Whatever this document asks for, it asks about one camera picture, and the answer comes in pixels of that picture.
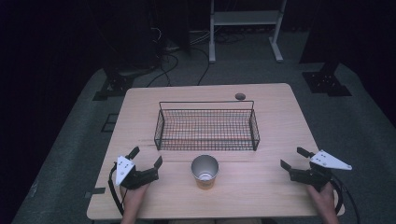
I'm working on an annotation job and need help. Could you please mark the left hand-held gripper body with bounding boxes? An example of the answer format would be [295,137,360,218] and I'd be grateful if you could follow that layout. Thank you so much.
[115,155,161,190]

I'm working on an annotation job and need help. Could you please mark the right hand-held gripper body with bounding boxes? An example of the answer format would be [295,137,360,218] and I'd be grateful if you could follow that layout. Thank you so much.
[289,149,353,192]

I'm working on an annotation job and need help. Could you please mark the person's left hand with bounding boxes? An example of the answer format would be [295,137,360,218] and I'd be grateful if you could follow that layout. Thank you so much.
[120,183,150,217]

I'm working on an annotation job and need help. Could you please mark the person's right hand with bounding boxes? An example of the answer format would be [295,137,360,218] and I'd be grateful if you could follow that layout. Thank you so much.
[305,181,339,217]

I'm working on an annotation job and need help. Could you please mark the black tape strip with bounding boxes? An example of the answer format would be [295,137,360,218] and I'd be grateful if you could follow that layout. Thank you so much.
[84,187,106,199]

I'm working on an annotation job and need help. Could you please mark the metal cup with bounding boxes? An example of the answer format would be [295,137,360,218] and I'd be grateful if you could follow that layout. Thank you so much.
[191,154,219,190]

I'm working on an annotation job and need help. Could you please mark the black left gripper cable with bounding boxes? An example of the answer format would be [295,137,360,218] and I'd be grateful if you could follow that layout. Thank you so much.
[107,163,126,217]

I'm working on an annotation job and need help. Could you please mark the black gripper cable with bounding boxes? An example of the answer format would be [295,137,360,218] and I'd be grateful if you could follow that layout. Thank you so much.
[107,163,126,217]
[330,173,361,224]

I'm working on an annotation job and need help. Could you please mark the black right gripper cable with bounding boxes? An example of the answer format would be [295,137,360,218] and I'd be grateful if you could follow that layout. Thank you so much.
[330,173,361,224]

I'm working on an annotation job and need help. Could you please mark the black wire basket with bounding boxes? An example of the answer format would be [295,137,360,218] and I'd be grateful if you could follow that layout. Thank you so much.
[153,99,262,152]

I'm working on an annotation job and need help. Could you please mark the black stand base plate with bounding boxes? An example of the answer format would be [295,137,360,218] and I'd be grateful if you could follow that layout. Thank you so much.
[92,67,148,102]
[301,62,353,98]

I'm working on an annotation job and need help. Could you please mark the black floor cables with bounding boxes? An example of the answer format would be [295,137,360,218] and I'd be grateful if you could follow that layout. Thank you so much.
[146,26,247,89]

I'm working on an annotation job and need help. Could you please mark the white metal stand frame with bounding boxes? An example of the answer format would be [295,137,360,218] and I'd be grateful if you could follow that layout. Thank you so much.
[207,0,288,64]

